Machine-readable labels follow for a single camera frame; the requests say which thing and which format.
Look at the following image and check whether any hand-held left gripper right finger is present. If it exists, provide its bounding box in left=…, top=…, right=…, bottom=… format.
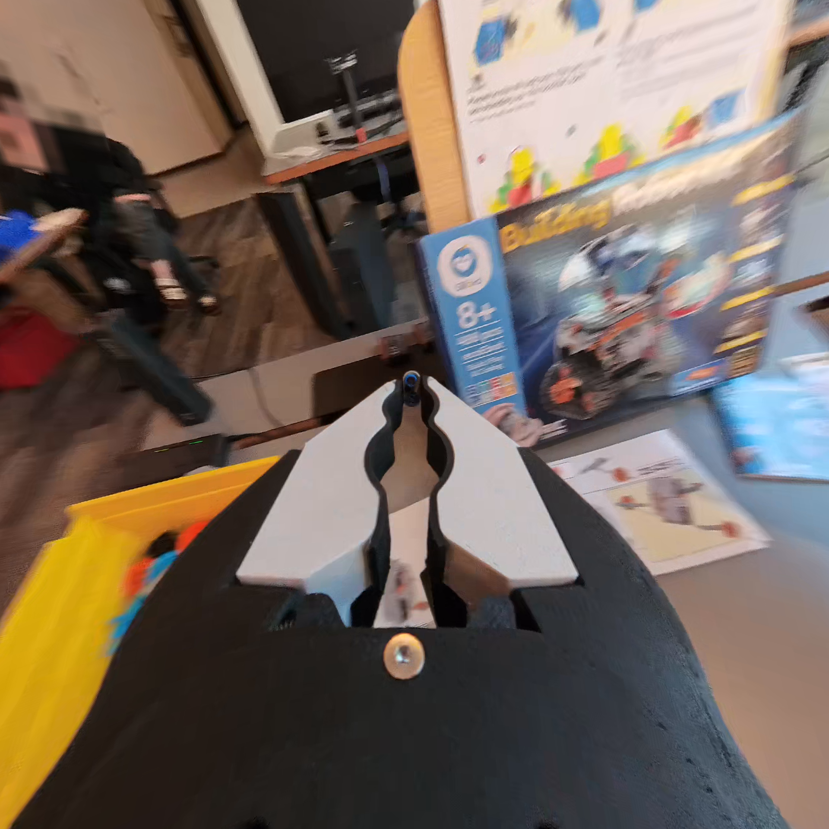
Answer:
left=422, top=378, right=579, bottom=628

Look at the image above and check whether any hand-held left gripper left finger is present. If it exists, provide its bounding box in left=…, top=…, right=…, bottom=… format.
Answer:
left=236, top=380, right=397, bottom=628

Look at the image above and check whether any low grey bench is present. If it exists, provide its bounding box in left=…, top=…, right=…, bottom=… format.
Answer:
left=146, top=319, right=431, bottom=454

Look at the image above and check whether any black power strip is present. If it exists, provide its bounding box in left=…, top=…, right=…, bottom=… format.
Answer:
left=126, top=435, right=231, bottom=470

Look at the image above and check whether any instruction booklet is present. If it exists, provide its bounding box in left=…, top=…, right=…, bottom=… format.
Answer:
left=547, top=429, right=770, bottom=576

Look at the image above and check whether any pile of orange blue toy pieces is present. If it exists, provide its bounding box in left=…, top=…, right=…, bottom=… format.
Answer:
left=107, top=521, right=211, bottom=655

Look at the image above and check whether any blue building kit box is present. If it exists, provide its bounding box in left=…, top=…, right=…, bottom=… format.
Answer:
left=416, top=110, right=799, bottom=448

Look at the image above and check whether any large yellow plastic bin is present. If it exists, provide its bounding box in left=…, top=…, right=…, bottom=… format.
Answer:
left=0, top=455, right=281, bottom=825

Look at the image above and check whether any wooden edged background table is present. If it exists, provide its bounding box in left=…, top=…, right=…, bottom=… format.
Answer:
left=262, top=109, right=412, bottom=187

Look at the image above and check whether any wooden board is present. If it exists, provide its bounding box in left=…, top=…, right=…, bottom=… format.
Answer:
left=397, top=0, right=472, bottom=234

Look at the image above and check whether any white printed instruction poster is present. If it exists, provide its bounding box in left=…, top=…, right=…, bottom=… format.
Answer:
left=437, top=0, right=796, bottom=218

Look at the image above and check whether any black monitor screen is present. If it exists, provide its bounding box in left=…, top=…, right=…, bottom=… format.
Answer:
left=234, top=0, right=415, bottom=125

